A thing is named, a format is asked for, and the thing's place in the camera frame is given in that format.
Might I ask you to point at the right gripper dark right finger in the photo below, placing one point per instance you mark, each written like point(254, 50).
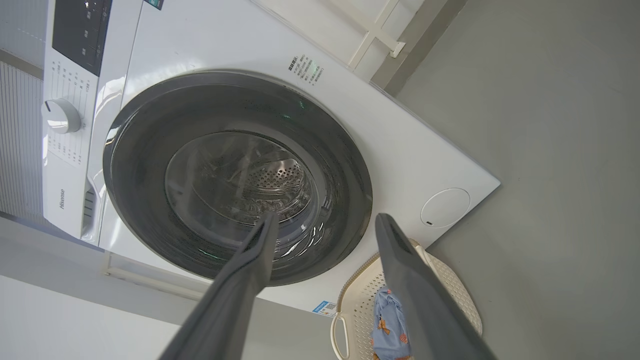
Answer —
point(420, 300)

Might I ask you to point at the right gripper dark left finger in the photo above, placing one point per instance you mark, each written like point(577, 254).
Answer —
point(235, 295)

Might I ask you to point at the blue bear print garment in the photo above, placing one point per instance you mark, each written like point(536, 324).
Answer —
point(390, 325)

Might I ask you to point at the washing machine glass door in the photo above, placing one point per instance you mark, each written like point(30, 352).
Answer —
point(150, 150)

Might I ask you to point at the white washing machine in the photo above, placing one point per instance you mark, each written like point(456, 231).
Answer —
point(400, 150)

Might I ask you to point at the white washing machine dial knob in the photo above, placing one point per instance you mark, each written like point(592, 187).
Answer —
point(61, 116)

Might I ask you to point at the black washing machine display panel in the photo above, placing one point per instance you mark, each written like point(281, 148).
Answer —
point(80, 30)

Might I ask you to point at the cream perforated laundry basket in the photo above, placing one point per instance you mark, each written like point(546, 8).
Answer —
point(450, 285)

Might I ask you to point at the blue energy label sticker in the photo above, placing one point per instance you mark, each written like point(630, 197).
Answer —
point(325, 308)

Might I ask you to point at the round white filter cover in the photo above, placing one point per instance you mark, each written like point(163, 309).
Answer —
point(445, 208)

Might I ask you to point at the printed warning text label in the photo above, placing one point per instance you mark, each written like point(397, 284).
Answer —
point(305, 70)

